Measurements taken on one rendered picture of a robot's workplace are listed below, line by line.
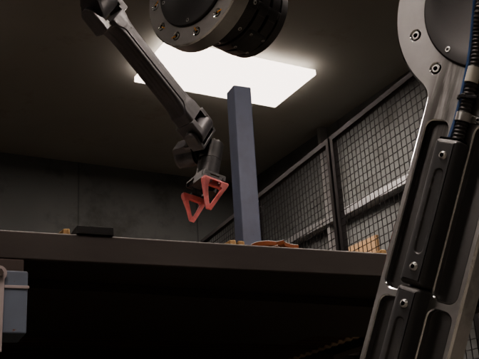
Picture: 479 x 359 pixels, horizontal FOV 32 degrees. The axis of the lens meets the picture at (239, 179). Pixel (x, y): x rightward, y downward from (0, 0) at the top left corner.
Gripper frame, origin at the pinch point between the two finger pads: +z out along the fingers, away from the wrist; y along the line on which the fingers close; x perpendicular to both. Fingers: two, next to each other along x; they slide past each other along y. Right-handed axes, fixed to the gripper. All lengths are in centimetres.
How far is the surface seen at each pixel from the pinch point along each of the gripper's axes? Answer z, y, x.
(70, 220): -202, 521, -80
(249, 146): -125, 165, -84
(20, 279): 35, -19, 41
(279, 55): -273, 273, -145
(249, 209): -91, 166, -90
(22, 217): -191, 521, -38
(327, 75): -285, 287, -195
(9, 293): 38, -18, 42
